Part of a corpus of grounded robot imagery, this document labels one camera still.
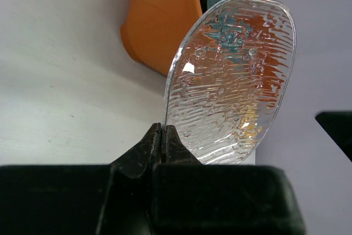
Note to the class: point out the orange plastic bin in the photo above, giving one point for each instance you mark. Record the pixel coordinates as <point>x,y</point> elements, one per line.
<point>154,29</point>

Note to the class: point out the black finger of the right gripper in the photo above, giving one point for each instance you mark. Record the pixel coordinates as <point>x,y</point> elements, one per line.
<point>337,124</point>

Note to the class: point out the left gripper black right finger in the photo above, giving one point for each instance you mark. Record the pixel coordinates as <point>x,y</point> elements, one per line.
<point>191,198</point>

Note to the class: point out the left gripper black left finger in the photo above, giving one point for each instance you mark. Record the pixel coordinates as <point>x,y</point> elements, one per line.
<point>81,199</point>

